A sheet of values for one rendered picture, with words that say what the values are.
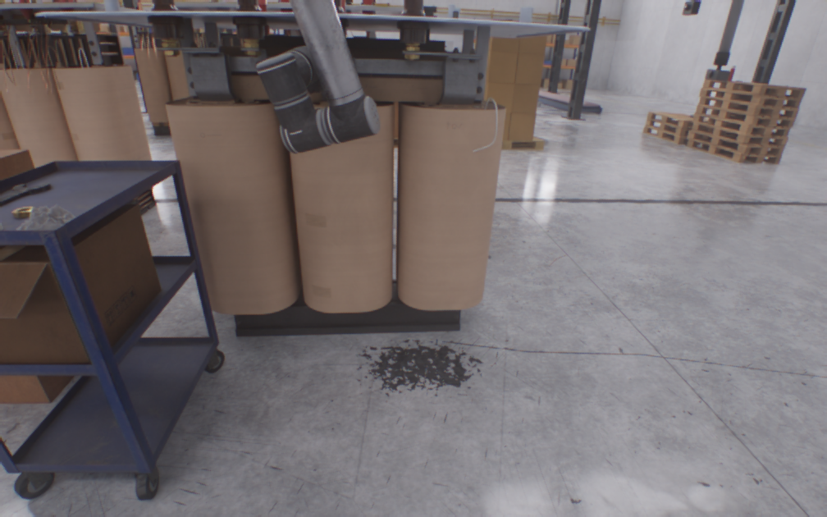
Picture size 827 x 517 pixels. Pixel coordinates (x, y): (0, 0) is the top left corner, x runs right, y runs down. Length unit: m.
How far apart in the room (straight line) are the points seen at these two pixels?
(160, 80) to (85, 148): 3.96
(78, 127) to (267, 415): 2.76
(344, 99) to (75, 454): 1.36
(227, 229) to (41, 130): 2.49
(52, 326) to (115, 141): 2.66
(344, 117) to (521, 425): 1.26
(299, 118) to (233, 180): 0.54
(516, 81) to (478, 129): 4.84
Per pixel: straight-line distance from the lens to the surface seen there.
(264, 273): 1.83
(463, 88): 1.62
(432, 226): 1.69
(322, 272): 1.77
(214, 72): 1.67
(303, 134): 1.24
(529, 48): 6.49
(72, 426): 1.82
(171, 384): 1.81
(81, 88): 3.79
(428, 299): 1.85
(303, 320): 2.08
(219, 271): 1.87
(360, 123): 1.18
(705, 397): 2.19
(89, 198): 1.45
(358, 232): 1.68
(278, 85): 1.22
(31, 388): 2.17
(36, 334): 1.35
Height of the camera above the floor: 1.25
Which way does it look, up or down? 27 degrees down
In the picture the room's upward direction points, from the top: 2 degrees clockwise
